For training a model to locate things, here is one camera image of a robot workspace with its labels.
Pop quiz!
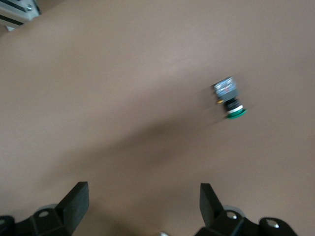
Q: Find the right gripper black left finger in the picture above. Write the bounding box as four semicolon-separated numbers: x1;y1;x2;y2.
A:
0;181;89;236

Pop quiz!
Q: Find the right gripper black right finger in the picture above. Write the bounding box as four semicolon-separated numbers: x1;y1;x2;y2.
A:
194;183;298;236

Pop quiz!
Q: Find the green push button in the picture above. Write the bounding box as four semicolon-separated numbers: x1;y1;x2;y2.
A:
212;76;248;121

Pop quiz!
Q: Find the aluminium profile camera mount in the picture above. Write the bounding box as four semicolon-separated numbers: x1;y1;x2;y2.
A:
0;0;41;32

